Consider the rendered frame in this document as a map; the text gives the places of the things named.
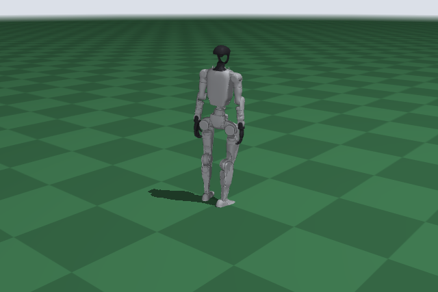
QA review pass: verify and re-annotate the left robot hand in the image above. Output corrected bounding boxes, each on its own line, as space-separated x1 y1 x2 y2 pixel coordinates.
194 116 202 138

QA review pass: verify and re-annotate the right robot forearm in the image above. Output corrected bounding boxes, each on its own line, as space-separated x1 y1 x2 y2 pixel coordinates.
236 97 245 126

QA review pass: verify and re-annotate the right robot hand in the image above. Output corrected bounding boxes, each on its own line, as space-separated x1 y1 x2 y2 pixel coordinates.
236 122 245 144

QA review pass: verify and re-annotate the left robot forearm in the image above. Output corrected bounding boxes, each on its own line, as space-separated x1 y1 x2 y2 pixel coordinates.
194 92 204 120

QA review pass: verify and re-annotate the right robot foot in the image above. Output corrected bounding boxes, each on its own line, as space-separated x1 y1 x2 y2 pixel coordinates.
216 199 235 207

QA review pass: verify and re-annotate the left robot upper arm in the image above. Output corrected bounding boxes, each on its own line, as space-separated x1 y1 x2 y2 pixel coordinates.
198 69 209 100

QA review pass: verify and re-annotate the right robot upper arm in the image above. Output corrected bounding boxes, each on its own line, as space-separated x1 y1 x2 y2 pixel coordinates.
229 72 243 105

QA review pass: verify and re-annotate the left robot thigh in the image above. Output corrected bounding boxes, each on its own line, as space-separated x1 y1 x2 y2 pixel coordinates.
199 117 214 165

